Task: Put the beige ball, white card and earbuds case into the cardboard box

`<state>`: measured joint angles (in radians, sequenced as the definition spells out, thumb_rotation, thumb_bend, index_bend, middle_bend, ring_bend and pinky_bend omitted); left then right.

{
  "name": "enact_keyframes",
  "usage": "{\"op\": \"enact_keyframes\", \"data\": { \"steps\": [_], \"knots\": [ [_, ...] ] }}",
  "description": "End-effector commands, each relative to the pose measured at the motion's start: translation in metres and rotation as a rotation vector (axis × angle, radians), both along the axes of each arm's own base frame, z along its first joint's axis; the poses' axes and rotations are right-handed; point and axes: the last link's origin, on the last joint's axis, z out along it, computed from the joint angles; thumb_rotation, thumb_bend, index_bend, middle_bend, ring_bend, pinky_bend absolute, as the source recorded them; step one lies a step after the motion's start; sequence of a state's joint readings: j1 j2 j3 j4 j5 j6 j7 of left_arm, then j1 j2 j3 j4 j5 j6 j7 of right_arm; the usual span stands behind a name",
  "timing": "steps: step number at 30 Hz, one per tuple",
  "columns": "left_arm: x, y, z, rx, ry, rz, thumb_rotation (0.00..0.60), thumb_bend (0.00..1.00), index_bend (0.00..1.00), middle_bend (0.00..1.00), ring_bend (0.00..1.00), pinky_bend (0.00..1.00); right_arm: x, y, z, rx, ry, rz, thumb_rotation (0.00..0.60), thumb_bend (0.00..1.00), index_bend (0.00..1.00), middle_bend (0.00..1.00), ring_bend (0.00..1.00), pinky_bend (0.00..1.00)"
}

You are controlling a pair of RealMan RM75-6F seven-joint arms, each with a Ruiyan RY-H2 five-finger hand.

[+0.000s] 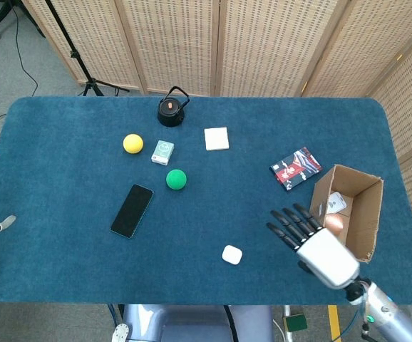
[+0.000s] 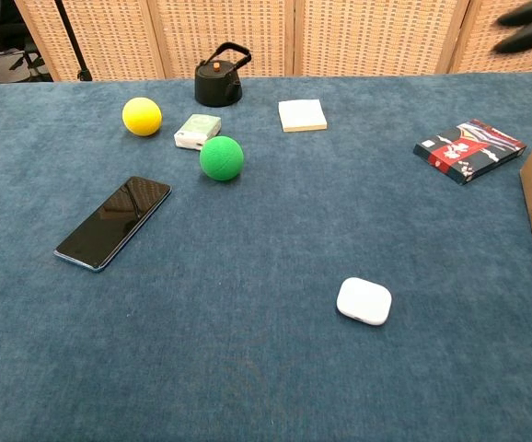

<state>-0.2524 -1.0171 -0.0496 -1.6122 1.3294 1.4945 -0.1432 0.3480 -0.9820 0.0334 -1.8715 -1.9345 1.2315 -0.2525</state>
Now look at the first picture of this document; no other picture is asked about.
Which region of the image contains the yellow foam ball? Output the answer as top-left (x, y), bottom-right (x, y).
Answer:
top-left (123, 133), bottom-right (145, 155)

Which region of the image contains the white earbuds case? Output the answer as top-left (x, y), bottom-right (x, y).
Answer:
top-left (221, 244), bottom-right (244, 265)

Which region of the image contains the cardboard box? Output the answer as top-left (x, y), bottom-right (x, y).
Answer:
top-left (309, 164), bottom-right (385, 264)

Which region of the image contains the blue felt table cover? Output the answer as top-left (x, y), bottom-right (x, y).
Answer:
top-left (0, 95), bottom-right (412, 306)

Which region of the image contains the blue grey robot torso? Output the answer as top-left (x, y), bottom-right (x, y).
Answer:
top-left (111, 304), bottom-right (274, 342)

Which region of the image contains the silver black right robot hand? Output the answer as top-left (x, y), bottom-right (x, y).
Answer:
top-left (265, 203), bottom-right (361, 290)

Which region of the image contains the woven wicker folding screen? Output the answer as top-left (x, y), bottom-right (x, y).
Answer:
top-left (22, 0), bottom-right (412, 342)

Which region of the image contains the thin black floor cable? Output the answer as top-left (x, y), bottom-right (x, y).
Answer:
top-left (11, 5), bottom-right (39, 97)

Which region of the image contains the red black card pack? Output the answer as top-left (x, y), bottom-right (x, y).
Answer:
top-left (269, 147), bottom-right (323, 192)

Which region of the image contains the green foam ball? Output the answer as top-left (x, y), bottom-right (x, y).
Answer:
top-left (165, 169), bottom-right (187, 191)

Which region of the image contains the pale sticky note pad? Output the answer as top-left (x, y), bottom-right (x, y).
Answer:
top-left (203, 127), bottom-right (230, 152)

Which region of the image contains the black cast iron teapot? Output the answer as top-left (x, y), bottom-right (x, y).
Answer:
top-left (157, 85), bottom-right (190, 128)

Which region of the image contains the black tripod stand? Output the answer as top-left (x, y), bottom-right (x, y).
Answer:
top-left (44, 0), bottom-right (130, 97)

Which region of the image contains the black smartphone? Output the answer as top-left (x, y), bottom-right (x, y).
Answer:
top-left (110, 183), bottom-right (155, 239)

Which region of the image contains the white rectangular card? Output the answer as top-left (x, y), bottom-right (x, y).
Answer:
top-left (326, 191), bottom-right (348, 214)

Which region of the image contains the green yellow block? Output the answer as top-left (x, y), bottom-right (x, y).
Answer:
top-left (282, 313), bottom-right (309, 333)

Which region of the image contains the silver metal post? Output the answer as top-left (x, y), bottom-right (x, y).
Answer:
top-left (282, 305), bottom-right (296, 342)

